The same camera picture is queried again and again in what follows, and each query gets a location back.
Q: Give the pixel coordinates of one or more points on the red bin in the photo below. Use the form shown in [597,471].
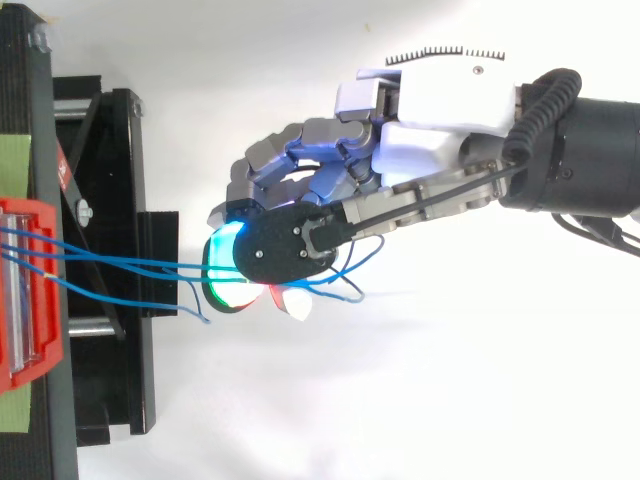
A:
[30,292]

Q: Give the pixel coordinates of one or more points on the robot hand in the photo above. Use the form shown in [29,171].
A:
[440,107]

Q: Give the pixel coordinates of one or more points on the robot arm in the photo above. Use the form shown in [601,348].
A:
[595,155]

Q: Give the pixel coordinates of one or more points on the black stand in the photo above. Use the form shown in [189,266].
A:
[107,260]

